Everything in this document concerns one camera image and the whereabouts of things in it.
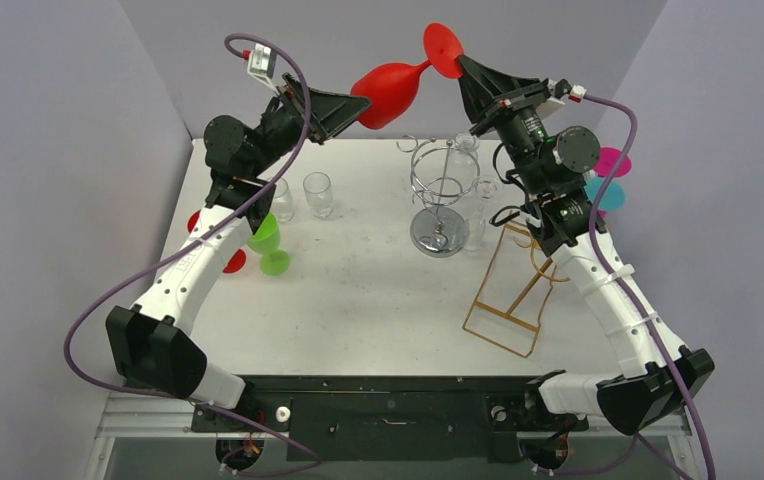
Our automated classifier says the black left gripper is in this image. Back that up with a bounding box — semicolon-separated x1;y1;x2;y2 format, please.
247;74;371;179

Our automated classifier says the patterned clear glass goblet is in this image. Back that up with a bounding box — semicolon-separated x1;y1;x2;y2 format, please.
303;172;333;219

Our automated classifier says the green plastic wine glass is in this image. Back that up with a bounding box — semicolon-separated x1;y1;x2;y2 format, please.
247;213;290;276

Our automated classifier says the red plastic wine glass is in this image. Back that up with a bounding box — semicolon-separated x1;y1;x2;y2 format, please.
187;210;247;274

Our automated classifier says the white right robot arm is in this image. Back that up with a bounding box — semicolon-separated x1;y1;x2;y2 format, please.
455;54;714;435

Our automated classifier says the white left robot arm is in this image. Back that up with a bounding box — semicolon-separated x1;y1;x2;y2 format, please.
106;74;372;430

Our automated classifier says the chrome spiral glass rack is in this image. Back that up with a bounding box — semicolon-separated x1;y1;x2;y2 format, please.
396;135;471;258

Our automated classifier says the clear stemmed wine glass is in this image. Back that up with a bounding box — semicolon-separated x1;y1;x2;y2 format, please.
464;175;503;254

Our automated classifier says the pink plastic wine glass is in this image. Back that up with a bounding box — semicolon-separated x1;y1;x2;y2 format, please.
594;147;632;178

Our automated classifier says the blue plastic wine glass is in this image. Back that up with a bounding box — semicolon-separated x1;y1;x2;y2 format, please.
584;177;626;213

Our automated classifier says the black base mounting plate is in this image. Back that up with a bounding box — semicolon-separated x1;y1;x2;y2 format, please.
189;370;589;478

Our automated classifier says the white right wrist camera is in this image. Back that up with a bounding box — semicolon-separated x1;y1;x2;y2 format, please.
542;78;588;108

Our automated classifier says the gold wire glass rack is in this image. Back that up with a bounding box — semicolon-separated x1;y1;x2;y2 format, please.
462;221;569;358

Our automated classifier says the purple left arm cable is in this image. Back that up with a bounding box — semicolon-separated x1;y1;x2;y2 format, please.
62;33;322;478

